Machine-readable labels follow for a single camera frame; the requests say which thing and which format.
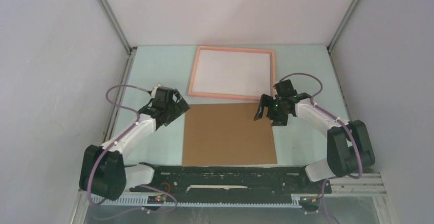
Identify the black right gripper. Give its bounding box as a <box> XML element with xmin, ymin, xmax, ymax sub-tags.
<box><xmin>254</xmin><ymin>94</ymin><xmax>289</xmax><ymax>127</ymax></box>

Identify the seascape photo print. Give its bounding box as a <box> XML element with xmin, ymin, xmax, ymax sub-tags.
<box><xmin>192</xmin><ymin>50</ymin><xmax>273</xmax><ymax>98</ymax></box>

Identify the brown cardboard backing board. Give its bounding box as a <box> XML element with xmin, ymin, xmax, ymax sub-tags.
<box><xmin>182</xmin><ymin>103</ymin><xmax>277</xmax><ymax>166</ymax></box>

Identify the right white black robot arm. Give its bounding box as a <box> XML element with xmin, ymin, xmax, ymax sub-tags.
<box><xmin>254</xmin><ymin>80</ymin><xmax>376</xmax><ymax>192</ymax></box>

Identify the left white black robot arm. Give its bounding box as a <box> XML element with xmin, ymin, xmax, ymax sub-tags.
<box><xmin>79</xmin><ymin>83</ymin><xmax>190</xmax><ymax>205</ymax></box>

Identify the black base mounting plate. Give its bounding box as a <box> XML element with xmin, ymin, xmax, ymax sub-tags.
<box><xmin>149</xmin><ymin>165</ymin><xmax>332</xmax><ymax>205</ymax></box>

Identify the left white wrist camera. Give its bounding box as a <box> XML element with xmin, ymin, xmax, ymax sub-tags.
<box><xmin>150</xmin><ymin>83</ymin><xmax>162</xmax><ymax>98</ymax></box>

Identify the white slotted cable duct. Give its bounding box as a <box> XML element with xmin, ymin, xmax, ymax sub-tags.
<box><xmin>102</xmin><ymin>195</ymin><xmax>301</xmax><ymax>208</ymax></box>

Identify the aluminium rail front beam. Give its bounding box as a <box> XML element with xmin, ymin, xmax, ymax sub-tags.
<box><xmin>78</xmin><ymin>172</ymin><xmax>387</xmax><ymax>197</ymax></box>

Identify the left aluminium corner post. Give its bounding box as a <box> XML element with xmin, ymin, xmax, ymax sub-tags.
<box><xmin>97</xmin><ymin>0</ymin><xmax>133</xmax><ymax>55</ymax></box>

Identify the aluminium corner post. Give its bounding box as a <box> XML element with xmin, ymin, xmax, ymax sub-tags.
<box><xmin>327</xmin><ymin>0</ymin><xmax>361</xmax><ymax>54</ymax></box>
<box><xmin>97</xmin><ymin>0</ymin><xmax>133</xmax><ymax>55</ymax></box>

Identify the right aluminium corner post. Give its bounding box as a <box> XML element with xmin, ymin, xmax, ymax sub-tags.
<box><xmin>327</xmin><ymin>0</ymin><xmax>361</xmax><ymax>54</ymax></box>

